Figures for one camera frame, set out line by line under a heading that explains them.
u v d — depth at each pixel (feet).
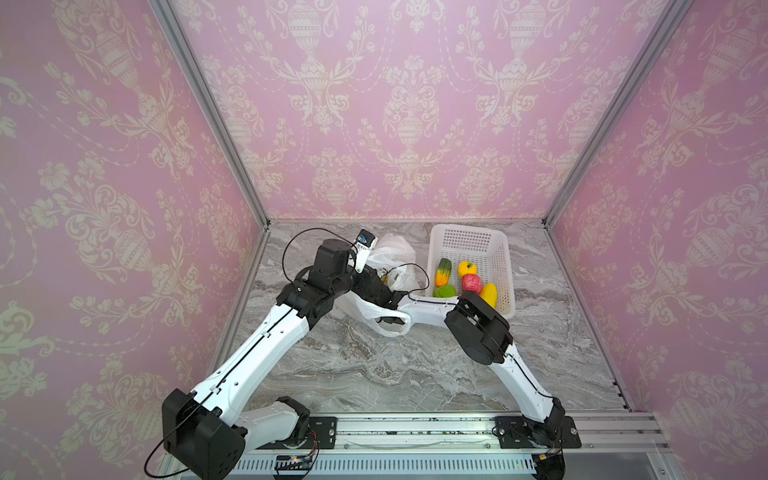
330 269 1.77
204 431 1.22
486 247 3.58
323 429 2.46
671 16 2.26
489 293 3.10
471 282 3.10
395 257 2.78
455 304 1.98
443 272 3.28
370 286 2.16
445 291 3.10
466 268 3.27
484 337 1.88
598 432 2.48
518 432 2.42
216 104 2.87
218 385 1.34
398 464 2.55
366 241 2.11
